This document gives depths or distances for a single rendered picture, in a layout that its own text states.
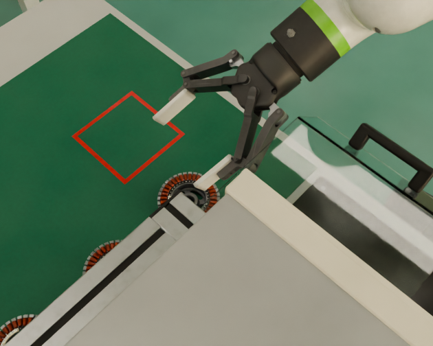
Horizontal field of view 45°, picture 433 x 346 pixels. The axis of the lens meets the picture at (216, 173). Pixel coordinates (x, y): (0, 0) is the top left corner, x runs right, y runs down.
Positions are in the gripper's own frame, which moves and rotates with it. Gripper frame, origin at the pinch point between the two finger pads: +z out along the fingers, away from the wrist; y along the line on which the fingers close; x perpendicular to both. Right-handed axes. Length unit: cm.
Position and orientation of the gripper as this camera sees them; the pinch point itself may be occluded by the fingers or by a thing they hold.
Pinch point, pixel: (183, 148)
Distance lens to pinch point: 80.4
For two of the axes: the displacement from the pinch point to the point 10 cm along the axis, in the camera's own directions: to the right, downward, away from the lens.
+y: -4.9, -7.6, 4.4
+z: -7.5, 6.2, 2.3
